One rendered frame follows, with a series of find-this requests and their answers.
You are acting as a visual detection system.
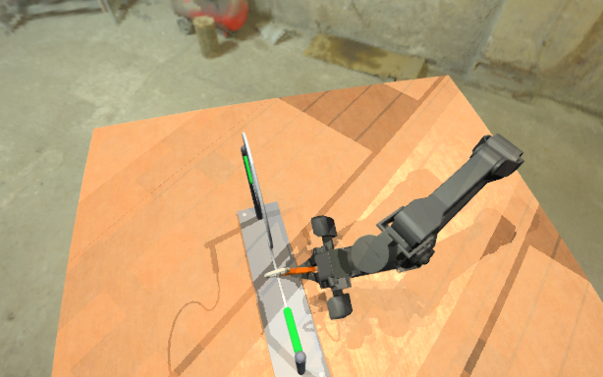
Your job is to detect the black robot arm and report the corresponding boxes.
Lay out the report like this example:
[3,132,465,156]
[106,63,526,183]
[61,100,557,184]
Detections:
[314,134,524,292]

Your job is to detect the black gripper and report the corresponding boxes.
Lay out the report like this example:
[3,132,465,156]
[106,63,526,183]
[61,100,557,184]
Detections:
[291,215,371,320]

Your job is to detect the orange bar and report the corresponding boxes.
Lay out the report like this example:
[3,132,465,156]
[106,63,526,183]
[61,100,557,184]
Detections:
[264,266,316,278]

